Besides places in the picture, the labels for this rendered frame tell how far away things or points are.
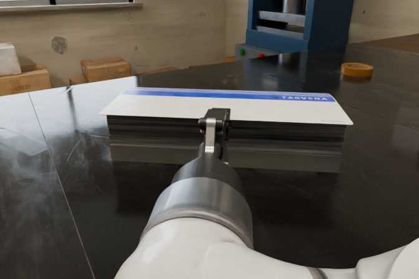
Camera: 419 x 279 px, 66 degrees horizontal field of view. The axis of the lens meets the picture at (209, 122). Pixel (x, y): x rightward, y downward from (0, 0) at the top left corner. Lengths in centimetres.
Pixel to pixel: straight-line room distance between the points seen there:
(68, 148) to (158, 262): 51
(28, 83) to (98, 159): 238
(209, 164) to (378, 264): 16
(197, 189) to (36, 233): 28
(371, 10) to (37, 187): 252
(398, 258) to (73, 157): 56
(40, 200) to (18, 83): 246
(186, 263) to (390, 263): 11
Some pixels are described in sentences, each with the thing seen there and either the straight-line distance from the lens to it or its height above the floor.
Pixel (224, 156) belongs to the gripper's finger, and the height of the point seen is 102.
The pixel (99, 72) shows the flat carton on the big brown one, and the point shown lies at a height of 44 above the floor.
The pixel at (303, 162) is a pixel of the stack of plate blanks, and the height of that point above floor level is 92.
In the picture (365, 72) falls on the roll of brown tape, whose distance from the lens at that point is 122.
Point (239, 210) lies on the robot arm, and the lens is 26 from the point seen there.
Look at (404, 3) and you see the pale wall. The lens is 263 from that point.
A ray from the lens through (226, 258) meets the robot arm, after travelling 20.
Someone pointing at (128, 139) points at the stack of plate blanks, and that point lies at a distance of 58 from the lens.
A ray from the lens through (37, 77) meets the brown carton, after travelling 297.
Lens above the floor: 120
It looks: 24 degrees down
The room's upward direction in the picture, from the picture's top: straight up
